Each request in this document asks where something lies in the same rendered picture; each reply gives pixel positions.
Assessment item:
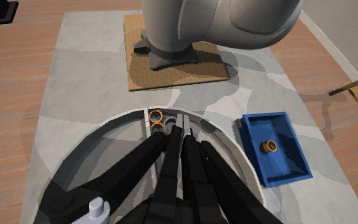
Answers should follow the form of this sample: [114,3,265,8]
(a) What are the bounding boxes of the bronze bushing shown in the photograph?
[261,140,277,152]
[149,110,163,124]
[150,122,163,134]

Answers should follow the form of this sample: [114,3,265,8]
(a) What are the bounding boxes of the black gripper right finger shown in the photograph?
[180,115,283,224]

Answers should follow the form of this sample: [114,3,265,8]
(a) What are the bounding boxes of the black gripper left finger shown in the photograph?
[47,114,183,224]

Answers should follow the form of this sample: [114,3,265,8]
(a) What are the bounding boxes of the blue crate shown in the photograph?
[236,112,313,188]

